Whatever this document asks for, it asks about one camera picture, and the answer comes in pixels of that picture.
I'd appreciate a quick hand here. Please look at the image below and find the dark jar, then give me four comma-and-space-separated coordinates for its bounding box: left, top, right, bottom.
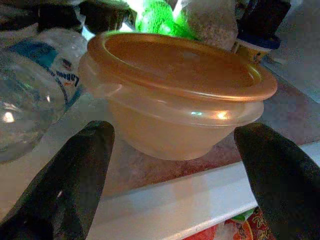
238, 0, 292, 43

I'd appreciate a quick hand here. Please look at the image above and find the clear water bottle blue label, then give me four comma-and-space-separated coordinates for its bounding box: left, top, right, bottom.
0, 27, 88, 163

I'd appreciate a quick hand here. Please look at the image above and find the grey frosted food bag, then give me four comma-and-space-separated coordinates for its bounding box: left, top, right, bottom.
186, 0, 238, 51

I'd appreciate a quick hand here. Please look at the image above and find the white-edged glass fridge shelf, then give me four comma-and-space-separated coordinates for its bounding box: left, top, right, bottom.
0, 74, 320, 240

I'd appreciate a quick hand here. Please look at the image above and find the dark container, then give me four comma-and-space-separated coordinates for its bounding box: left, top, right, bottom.
79, 0, 136, 35

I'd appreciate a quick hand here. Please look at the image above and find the clear plastic bowl orange lid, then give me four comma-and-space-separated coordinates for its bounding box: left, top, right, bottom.
77, 31, 278, 161

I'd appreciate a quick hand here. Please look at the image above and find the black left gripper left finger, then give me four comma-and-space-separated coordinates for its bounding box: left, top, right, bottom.
0, 120, 116, 240

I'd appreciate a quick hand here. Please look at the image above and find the yellow cup blue lid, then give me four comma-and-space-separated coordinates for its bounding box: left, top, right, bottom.
232, 37, 281, 65

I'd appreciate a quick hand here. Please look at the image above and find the green plastic bag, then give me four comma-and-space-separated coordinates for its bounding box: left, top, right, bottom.
134, 0, 198, 41

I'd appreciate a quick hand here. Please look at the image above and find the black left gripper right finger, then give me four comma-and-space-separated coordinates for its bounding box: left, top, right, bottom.
234, 122, 320, 240

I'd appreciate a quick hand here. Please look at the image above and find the red patterned food package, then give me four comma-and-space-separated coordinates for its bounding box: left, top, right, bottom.
184, 207, 276, 240

